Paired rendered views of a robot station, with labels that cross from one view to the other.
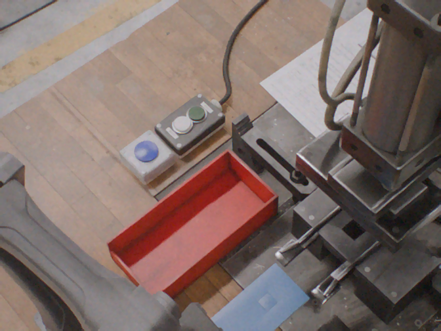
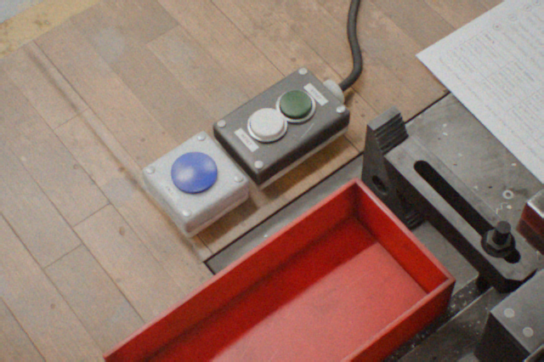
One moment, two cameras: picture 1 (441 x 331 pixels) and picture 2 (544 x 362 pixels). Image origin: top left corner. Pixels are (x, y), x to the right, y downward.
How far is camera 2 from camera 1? 49 cm
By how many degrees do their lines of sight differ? 1
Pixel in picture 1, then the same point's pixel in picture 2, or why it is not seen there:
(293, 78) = (478, 49)
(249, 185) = (393, 251)
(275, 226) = (443, 336)
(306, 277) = not seen: outside the picture
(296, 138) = (486, 164)
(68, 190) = (42, 238)
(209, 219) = (310, 315)
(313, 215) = (531, 328)
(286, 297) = not seen: outside the picture
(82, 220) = (63, 302)
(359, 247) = not seen: outside the picture
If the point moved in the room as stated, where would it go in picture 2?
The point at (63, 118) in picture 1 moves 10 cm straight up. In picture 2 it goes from (45, 101) to (21, 33)
